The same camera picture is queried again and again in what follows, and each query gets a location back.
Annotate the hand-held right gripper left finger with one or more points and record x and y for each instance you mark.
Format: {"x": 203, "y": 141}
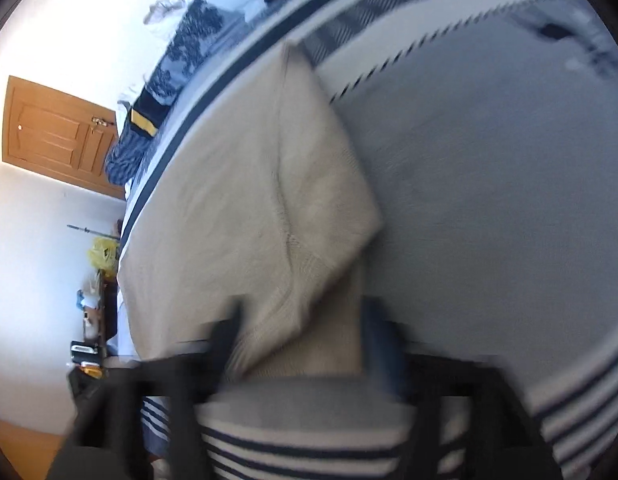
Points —
{"x": 221, "y": 352}

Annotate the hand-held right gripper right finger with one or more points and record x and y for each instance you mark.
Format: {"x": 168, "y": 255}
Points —
{"x": 384, "y": 350}

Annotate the light grey sweater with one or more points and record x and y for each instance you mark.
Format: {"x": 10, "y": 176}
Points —
{"x": 229, "y": 200}

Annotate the dark wooden side table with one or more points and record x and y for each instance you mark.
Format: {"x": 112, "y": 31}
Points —
{"x": 109, "y": 320}

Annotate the blue cloth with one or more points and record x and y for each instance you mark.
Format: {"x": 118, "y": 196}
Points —
{"x": 86, "y": 299}

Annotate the yellow plastic bag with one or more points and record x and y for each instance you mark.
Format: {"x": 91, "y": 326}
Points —
{"x": 103, "y": 256}

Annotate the bed with striped blue sheet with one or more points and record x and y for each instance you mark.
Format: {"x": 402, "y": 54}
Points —
{"x": 479, "y": 200}

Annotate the black rod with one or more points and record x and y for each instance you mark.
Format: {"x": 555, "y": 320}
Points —
{"x": 91, "y": 230}

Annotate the striped pillow with yellow band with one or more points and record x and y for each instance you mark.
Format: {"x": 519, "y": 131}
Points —
{"x": 134, "y": 135}

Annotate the wooden door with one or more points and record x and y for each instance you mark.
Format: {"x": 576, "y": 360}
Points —
{"x": 54, "y": 130}

